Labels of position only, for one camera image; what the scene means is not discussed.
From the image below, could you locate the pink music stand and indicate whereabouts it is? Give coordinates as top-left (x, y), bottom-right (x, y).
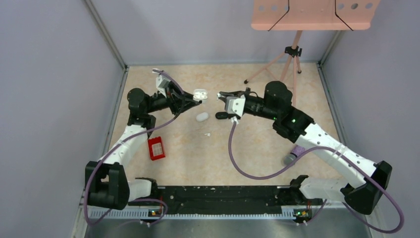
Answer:
top-left (244, 0), bottom-right (380, 105)

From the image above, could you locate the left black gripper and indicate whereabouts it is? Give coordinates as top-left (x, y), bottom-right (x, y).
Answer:
top-left (145, 80), bottom-right (199, 115)

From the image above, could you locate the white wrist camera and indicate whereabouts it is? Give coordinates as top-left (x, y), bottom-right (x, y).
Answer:
top-left (152, 68), bottom-right (171, 97)
top-left (225, 95), bottom-right (246, 124)

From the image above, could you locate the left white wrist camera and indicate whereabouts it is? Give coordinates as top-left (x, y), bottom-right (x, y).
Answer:
top-left (152, 68), bottom-right (171, 97)

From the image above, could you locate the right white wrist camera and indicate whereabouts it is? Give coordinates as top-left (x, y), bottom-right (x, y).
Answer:
top-left (225, 95), bottom-right (246, 124)

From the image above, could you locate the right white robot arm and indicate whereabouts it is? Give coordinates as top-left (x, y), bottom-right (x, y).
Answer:
top-left (217, 81), bottom-right (392, 215)

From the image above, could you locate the white oval charging case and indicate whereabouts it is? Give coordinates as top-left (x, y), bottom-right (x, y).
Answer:
top-left (196, 112), bottom-right (209, 122)

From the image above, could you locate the red plastic box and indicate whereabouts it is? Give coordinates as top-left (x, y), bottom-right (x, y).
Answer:
top-left (148, 136), bottom-right (166, 161)

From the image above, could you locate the black oval earbud case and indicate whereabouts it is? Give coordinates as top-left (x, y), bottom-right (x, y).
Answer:
top-left (215, 112), bottom-right (229, 119)

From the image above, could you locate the small white square earbud case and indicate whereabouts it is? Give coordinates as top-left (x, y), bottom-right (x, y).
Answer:
top-left (193, 89), bottom-right (208, 103)

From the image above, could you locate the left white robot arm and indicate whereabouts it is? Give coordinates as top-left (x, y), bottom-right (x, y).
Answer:
top-left (84, 83), bottom-right (208, 210)

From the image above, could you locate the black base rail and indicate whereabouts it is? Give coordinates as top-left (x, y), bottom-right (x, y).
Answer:
top-left (128, 185), bottom-right (322, 215)

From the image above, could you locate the purple handheld microphone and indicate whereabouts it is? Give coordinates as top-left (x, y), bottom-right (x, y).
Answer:
top-left (283, 146), bottom-right (306, 166)

